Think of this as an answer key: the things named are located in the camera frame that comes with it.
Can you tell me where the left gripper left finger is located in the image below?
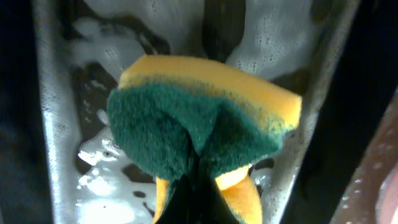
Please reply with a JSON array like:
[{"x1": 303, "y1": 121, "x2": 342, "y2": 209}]
[{"x1": 156, "y1": 175, "x2": 199, "y2": 224}]

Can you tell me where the brown plastic serving tray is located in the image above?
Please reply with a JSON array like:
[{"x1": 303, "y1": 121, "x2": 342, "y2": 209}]
[{"x1": 331, "y1": 93, "x2": 397, "y2": 224}]

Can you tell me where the black soapy water tray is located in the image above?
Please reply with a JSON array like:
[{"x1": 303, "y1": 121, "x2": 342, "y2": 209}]
[{"x1": 0, "y1": 0, "x2": 398, "y2": 224}]

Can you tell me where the white plate with red stain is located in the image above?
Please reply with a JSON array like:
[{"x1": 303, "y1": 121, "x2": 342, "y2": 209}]
[{"x1": 375, "y1": 164, "x2": 398, "y2": 224}]

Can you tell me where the green and yellow sponge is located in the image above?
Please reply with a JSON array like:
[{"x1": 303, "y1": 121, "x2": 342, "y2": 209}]
[{"x1": 107, "y1": 55, "x2": 302, "y2": 223}]

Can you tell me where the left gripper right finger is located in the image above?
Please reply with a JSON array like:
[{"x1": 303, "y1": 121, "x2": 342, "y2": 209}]
[{"x1": 198, "y1": 174, "x2": 239, "y2": 224}]

